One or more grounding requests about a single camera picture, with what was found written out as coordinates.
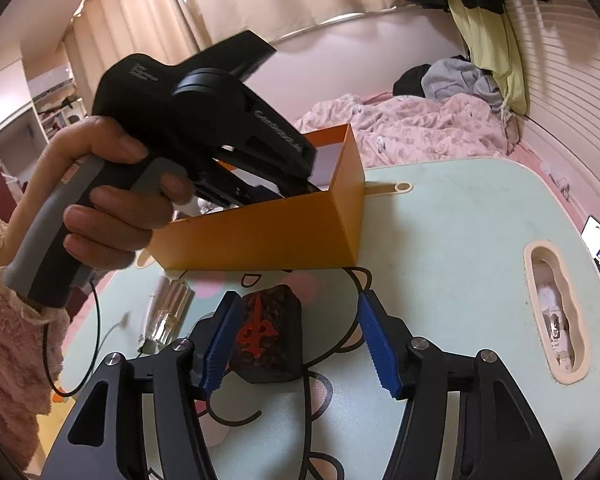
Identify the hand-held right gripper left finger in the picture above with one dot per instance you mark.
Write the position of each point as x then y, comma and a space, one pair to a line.
220, 345

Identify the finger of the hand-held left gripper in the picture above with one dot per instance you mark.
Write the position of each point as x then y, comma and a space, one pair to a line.
252, 192

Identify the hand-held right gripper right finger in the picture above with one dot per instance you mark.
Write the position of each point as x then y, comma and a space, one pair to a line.
375, 345

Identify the orange cardboard box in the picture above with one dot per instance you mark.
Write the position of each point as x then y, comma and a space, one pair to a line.
260, 235

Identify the dark pouch with red emblem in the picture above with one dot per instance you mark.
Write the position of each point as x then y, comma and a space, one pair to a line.
280, 355

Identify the clear glass bottle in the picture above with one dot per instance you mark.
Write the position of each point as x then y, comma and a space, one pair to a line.
167, 310

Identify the person's left forearm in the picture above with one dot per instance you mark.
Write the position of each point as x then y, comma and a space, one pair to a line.
5, 350

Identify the person's left hand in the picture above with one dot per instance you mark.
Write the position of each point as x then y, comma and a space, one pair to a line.
60, 160

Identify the white air conditioner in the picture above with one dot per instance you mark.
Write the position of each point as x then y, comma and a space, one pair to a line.
50, 80

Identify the pink printed blanket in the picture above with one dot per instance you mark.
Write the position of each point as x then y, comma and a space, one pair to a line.
405, 125

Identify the black cloth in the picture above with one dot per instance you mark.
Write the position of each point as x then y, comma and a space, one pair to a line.
410, 82

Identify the grey hoodie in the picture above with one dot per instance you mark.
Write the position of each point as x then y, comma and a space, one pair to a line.
455, 80

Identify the pink bed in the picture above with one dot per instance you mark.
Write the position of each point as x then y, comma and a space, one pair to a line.
545, 160

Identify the yellow-green garment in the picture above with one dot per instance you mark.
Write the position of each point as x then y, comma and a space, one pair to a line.
495, 50

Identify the white louvered panel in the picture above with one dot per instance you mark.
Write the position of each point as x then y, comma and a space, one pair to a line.
570, 70

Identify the silver rail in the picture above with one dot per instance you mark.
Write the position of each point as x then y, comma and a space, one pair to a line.
340, 21

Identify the white wall cabinet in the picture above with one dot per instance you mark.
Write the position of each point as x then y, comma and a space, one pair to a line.
5, 95

